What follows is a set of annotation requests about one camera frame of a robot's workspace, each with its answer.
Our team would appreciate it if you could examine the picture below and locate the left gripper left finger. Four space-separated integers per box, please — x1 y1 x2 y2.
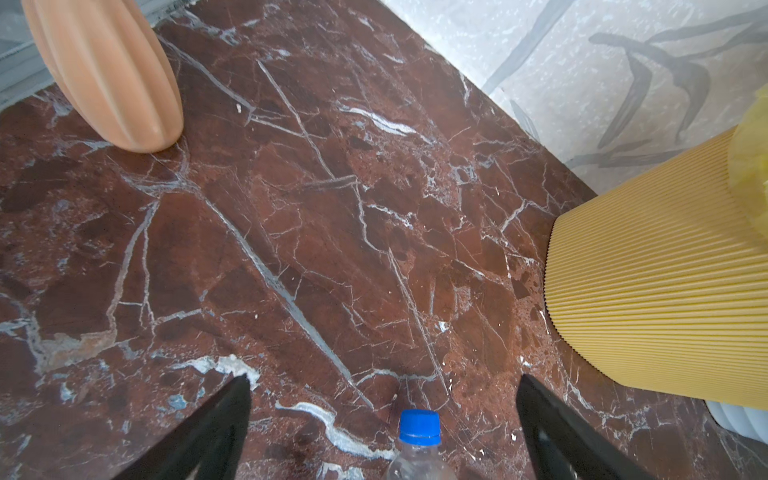
116 375 251 479

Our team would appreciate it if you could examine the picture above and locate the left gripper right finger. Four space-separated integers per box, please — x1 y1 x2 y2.
516 374 652 479

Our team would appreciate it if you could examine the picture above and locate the yellow ribbed waste bin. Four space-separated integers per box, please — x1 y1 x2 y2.
544 132 767 410

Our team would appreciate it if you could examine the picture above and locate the yellow plastic bin liner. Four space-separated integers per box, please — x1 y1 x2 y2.
728 85 768 237

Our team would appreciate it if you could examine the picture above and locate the white pot with flowers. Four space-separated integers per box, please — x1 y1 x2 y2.
705 400 768 444

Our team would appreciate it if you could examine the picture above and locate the small peach ribbed vase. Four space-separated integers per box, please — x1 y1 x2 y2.
22 1 184 153

